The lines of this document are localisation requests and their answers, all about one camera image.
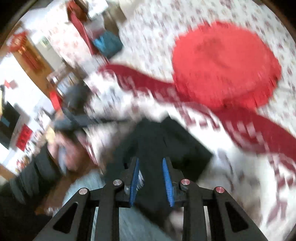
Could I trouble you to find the black pants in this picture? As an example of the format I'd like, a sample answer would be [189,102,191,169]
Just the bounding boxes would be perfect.
[104,117,213,226]

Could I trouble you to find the person hand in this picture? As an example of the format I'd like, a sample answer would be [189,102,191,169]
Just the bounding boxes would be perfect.
[47,133,92,172]

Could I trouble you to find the black monitor screen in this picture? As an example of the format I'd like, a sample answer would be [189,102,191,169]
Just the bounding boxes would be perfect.
[0,102,21,149]

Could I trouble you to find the blue gift bag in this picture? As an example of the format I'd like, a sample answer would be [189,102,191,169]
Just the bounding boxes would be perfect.
[92,31,123,59]

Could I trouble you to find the floral pillow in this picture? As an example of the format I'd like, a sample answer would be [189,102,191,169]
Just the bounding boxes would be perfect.
[47,23,97,73]

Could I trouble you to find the red white floral fleece blanket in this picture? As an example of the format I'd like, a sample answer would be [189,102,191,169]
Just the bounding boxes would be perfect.
[85,65,295,240]

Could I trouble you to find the clear plastic bag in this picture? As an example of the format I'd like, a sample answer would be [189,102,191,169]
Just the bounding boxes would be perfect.
[84,15,105,40]

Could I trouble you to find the red chinese knot ornament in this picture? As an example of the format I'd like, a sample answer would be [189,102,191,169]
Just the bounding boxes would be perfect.
[9,31,44,73]

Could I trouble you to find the red cloth strip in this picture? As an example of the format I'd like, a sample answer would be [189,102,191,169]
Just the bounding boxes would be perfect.
[66,1,98,55]

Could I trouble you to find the small floral print quilt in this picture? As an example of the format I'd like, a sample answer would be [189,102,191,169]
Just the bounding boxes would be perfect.
[117,0,296,130]

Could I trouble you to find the red heart ruffled pillow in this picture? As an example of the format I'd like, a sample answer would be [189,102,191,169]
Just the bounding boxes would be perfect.
[171,22,281,110]

